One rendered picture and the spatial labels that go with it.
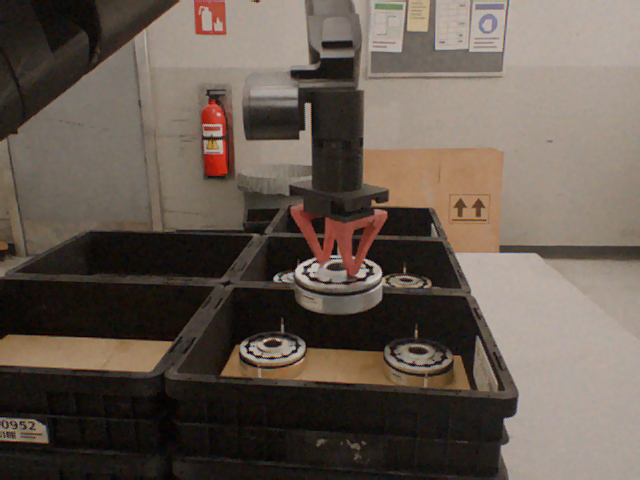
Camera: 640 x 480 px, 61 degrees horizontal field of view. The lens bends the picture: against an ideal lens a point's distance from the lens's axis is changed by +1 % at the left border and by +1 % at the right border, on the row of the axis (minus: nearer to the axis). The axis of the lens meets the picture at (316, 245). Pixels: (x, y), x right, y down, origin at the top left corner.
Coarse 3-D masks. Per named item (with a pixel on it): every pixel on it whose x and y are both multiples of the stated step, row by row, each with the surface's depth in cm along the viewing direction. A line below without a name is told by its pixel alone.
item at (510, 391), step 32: (224, 288) 88; (256, 288) 88; (288, 288) 88; (480, 320) 76; (192, 384) 61; (224, 384) 61; (256, 384) 61; (288, 384) 60; (320, 384) 60; (352, 384) 60; (384, 384) 60; (512, 384) 61; (480, 416) 59; (512, 416) 59
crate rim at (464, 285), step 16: (352, 240) 115; (384, 240) 115; (400, 240) 114; (416, 240) 114; (432, 240) 114; (256, 256) 105; (448, 256) 104; (240, 272) 95; (384, 288) 88; (400, 288) 88; (416, 288) 88; (432, 288) 88; (448, 288) 88; (464, 288) 88
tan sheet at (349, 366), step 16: (320, 352) 88; (336, 352) 88; (352, 352) 88; (368, 352) 88; (224, 368) 83; (320, 368) 83; (336, 368) 83; (352, 368) 83; (368, 368) 83; (464, 368) 83; (448, 384) 79; (464, 384) 79
